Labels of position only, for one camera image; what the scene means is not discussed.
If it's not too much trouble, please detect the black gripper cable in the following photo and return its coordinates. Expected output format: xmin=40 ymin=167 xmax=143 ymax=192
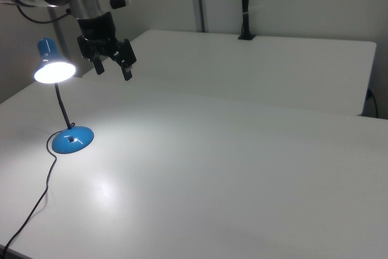
xmin=16 ymin=3 xmax=73 ymax=24

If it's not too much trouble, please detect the blue gooseneck desk lamp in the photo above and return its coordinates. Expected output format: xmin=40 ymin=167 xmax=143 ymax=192
xmin=32 ymin=38 xmax=95 ymax=153

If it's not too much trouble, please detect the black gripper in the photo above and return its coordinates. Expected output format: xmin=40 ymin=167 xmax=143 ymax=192
xmin=75 ymin=12 xmax=136 ymax=82

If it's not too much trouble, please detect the black cable at table edge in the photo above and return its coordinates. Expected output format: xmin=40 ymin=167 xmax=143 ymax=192
xmin=366 ymin=88 xmax=380 ymax=118

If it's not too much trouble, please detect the black lamp power cable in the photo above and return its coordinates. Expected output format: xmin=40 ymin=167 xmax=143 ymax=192
xmin=0 ymin=123 xmax=76 ymax=255

